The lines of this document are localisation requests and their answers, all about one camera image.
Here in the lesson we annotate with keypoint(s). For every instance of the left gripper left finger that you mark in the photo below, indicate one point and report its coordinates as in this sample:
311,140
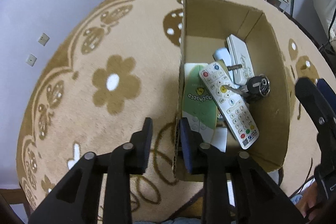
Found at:
75,199

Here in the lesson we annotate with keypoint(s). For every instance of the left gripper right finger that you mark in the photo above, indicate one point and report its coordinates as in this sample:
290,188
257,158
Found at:
236,188

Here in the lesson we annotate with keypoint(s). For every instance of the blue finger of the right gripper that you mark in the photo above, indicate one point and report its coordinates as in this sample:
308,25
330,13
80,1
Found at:
326,91
319,111

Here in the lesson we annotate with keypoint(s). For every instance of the black key bunch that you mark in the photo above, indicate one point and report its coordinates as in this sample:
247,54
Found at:
255,89

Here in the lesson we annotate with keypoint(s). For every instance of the white square power adapter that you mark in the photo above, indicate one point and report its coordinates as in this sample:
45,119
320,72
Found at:
219,139

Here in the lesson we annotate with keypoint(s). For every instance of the white TV remote control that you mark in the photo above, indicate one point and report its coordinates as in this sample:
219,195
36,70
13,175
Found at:
230,104

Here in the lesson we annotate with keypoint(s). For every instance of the cardboard box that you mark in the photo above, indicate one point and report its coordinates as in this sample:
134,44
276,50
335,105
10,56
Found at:
232,81

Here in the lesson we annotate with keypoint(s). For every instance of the white Audeo remote control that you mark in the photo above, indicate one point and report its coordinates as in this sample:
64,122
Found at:
240,56

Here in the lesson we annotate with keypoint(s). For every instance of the light blue cylinder device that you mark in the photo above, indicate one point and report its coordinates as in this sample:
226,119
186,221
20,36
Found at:
222,54

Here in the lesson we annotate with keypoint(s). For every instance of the green oval Pochacco remote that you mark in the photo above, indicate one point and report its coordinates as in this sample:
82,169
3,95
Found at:
197,104

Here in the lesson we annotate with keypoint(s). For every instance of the person's right hand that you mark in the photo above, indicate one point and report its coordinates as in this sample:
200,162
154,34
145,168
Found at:
308,200

